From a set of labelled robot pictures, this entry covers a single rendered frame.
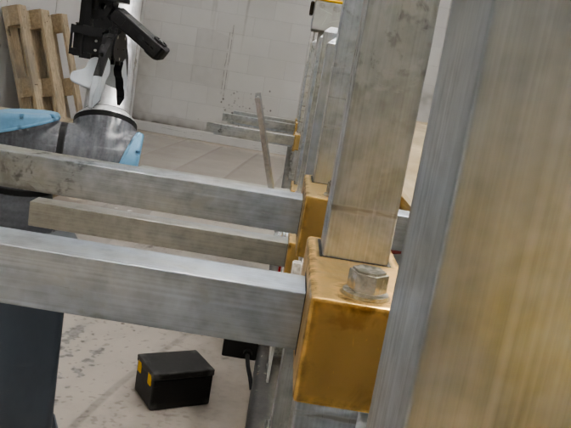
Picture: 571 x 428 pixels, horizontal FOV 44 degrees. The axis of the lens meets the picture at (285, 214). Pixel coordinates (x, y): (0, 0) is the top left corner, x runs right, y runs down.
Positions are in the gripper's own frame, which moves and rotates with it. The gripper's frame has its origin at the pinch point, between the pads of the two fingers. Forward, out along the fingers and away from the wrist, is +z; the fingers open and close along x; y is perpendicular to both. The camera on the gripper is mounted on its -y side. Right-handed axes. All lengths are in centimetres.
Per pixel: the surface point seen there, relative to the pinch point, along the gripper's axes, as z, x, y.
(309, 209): -2, 73, -42
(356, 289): -4, 97, -45
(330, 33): -18.5, 15.7, -38.1
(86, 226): 9.6, 46.6, -14.9
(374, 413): -6, 113, -45
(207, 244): 9, 45, -29
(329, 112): -10, 66, -42
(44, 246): -2, 95, -30
